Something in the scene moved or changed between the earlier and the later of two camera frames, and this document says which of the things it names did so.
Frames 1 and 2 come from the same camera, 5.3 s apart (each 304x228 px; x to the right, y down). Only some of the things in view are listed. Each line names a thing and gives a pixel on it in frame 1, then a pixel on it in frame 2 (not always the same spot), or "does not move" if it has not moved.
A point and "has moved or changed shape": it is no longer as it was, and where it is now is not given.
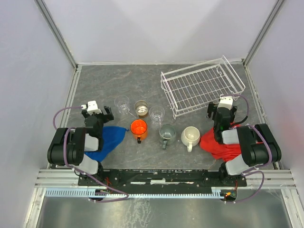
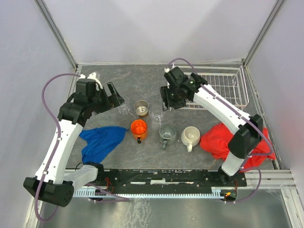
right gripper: x=211 y=109 -> x=166 y=98
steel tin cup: x=141 y=107 does not move
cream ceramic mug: x=190 y=137 does not move
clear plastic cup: x=122 y=102 does not move
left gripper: x=104 y=114 -> x=106 y=99
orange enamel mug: x=138 y=128 does not move
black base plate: x=160 y=178 does not move
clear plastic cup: x=156 y=113 does not move
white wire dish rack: x=189 y=89 has moved or changed shape
